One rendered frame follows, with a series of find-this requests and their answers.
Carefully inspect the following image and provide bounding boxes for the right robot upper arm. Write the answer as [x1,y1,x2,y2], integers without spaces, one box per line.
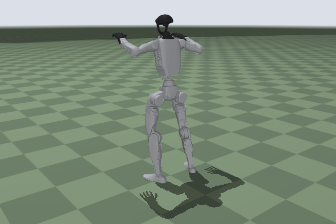
[178,39,203,55]

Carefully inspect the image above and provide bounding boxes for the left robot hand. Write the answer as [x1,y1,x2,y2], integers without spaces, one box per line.
[112,33,127,44]

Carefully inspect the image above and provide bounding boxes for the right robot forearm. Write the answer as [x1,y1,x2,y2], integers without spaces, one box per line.
[184,37,203,48]

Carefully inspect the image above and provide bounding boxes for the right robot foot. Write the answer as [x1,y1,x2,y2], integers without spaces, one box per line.
[184,162,196,173]

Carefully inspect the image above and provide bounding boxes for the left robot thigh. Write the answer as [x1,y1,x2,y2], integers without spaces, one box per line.
[145,91,164,143]

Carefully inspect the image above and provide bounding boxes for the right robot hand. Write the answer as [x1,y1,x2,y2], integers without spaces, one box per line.
[171,33,186,41]

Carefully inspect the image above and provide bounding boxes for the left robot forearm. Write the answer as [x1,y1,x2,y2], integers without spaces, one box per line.
[120,38,138,52]

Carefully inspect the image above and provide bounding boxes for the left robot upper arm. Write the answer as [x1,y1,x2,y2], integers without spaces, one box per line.
[130,40,159,58]

